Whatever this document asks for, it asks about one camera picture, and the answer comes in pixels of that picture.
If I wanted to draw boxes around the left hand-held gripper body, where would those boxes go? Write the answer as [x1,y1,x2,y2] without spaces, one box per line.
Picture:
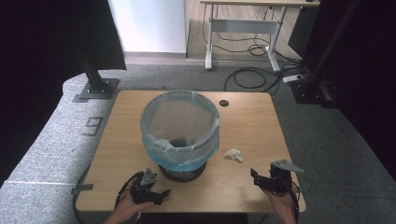
[129,167,159,205]

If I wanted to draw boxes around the grey tape strip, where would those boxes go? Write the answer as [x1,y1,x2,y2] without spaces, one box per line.
[71,183,94,196]

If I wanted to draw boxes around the person's right hand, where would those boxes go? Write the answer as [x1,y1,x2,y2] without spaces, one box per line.
[261,186,299,216]

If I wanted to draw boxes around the translucent blue bin bag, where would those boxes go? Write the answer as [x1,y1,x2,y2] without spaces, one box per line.
[139,89,221,173]

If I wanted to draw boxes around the black metal stand with base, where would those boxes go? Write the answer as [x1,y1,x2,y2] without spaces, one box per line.
[72,50,120,104]

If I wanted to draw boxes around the grey-legged wooden desk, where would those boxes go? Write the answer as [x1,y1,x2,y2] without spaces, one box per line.
[199,0,321,73]

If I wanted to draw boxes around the white paper ball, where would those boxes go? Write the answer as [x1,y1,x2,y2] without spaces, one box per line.
[224,148,245,163]

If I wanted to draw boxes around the white power strip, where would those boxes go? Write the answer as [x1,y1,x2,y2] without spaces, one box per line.
[282,74,304,84]

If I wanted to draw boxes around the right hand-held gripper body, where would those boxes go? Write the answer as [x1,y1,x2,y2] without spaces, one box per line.
[261,159,304,196]

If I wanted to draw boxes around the black computer case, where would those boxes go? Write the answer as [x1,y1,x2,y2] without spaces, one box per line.
[287,6,316,60]

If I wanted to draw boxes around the black mesh trash bin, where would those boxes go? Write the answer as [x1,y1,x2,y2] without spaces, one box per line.
[141,90,220,183]

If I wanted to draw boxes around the white panel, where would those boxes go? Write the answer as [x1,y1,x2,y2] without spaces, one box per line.
[106,0,188,54]

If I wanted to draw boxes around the black curtain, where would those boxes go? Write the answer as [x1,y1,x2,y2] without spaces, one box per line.
[303,0,396,183]
[0,0,127,188]

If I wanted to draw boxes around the black cables under desk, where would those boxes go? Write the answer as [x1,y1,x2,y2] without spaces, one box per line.
[202,4,283,58]

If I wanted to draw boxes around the black coiled floor cable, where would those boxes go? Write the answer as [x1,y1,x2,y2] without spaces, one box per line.
[223,66,283,95]

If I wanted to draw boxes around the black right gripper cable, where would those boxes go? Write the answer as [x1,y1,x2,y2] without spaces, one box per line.
[278,175,302,224]

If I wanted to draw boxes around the person's left hand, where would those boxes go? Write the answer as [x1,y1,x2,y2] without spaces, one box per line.
[115,186,156,220]

